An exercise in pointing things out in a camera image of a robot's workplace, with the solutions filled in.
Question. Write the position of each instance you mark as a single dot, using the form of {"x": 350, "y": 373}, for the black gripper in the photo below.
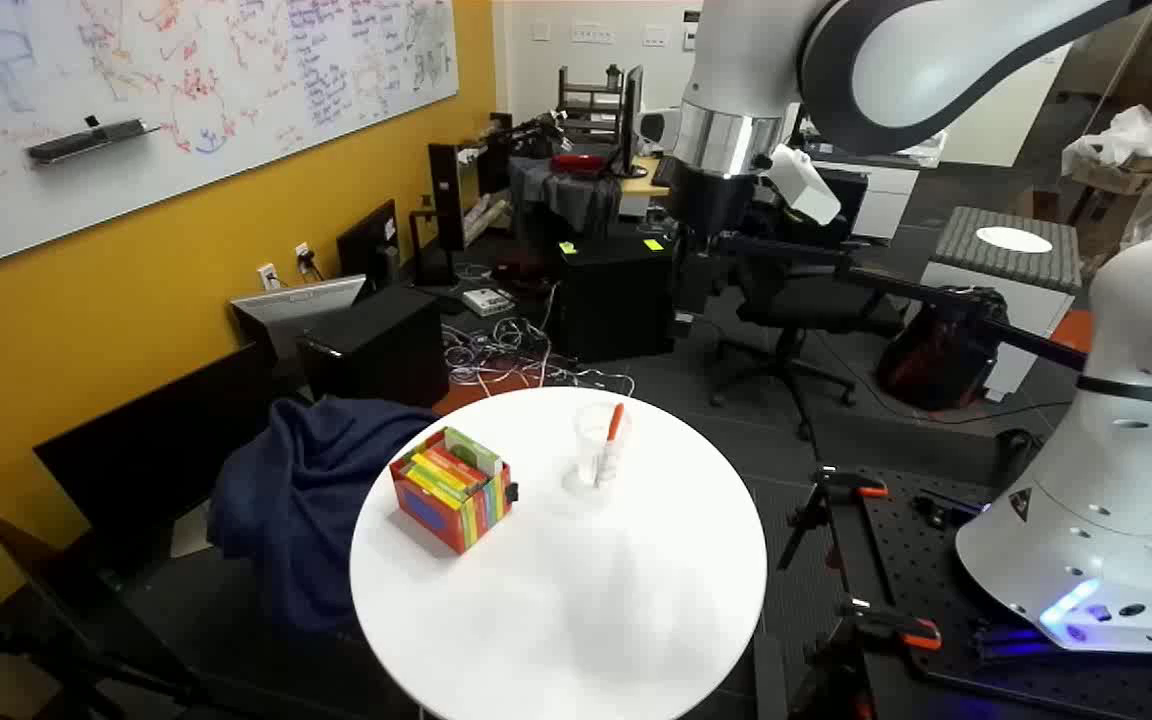
{"x": 731, "y": 213}

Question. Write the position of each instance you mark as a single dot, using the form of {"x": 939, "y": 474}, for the orange capped white marker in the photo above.
{"x": 616, "y": 424}

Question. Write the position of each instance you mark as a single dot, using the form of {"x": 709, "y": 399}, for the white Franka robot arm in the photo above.
{"x": 1109, "y": 505}

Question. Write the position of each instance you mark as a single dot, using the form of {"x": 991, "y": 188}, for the black office chair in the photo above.
{"x": 800, "y": 302}

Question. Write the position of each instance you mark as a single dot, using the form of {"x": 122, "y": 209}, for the black tower green stickers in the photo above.
{"x": 608, "y": 302}

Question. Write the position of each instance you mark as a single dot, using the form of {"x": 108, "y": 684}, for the white drawer cabinet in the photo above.
{"x": 888, "y": 203}

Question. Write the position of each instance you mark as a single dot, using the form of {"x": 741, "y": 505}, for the red round object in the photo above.
{"x": 579, "y": 162}

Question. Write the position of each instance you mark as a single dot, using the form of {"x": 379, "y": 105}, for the black metal shelf rack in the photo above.
{"x": 597, "y": 105}

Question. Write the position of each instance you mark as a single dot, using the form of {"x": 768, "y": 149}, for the black and red bag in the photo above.
{"x": 939, "y": 354}

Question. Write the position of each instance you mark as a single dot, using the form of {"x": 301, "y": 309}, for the clear plastic cup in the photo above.
{"x": 584, "y": 444}

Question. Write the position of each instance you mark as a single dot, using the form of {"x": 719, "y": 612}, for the tall black speaker box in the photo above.
{"x": 447, "y": 193}

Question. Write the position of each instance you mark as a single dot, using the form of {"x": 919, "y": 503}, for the grey perforated top box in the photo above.
{"x": 1048, "y": 265}

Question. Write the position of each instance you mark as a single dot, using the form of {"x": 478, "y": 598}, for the black metal rod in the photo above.
{"x": 1043, "y": 340}

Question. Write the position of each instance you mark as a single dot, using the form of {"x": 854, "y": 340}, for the black computer monitor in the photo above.
{"x": 364, "y": 245}

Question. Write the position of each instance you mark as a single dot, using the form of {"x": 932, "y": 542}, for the black computer case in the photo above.
{"x": 379, "y": 350}

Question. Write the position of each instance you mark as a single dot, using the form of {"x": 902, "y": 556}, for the cardboard boxes plastic wrap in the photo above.
{"x": 1122, "y": 172}

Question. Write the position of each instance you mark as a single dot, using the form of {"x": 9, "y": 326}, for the colourful orange book box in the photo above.
{"x": 451, "y": 493}

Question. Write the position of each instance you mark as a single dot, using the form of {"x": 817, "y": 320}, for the black optical breadboard table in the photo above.
{"x": 920, "y": 560}

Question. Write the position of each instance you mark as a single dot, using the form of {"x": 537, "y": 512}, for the grey flat monitor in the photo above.
{"x": 288, "y": 304}

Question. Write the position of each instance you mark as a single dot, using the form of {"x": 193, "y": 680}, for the navy blue cloth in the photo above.
{"x": 310, "y": 493}

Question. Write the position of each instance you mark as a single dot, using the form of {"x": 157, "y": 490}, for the large black flat panel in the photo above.
{"x": 151, "y": 452}

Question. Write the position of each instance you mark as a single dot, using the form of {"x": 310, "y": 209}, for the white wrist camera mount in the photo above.
{"x": 804, "y": 184}

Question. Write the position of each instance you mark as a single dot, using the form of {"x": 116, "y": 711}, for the white wall power outlet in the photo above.
{"x": 269, "y": 277}
{"x": 304, "y": 259}

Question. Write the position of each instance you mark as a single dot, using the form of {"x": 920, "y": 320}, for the scribbled wall whiteboard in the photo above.
{"x": 201, "y": 105}

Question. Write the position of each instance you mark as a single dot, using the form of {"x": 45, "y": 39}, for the black camera tripod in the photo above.
{"x": 68, "y": 600}

